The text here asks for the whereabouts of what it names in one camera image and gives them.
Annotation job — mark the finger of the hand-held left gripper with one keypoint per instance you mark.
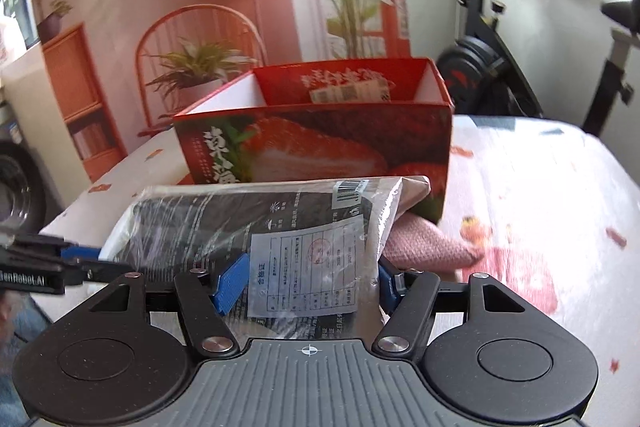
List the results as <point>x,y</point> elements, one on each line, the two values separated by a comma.
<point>80,252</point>
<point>102,269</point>

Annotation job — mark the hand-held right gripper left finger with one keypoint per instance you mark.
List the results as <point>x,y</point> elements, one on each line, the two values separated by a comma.
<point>227,282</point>

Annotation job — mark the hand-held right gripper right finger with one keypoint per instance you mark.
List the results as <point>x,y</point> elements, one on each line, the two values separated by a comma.
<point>387,289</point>

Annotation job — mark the black garment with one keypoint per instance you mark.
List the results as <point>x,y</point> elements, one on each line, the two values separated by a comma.
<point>200,227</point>

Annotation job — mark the red strawberry print box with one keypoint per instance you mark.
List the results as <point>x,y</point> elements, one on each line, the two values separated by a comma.
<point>320,152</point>

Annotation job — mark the pink knitted cloth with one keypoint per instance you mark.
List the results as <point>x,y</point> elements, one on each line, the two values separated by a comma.
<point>425,244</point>

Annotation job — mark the washing machine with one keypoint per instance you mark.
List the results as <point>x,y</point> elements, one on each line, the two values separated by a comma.
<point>20,187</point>

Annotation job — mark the printed white bed sheet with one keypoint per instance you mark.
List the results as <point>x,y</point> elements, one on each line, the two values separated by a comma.
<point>540,187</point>

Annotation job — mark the exercise bike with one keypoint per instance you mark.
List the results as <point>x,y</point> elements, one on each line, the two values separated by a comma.
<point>480,67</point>

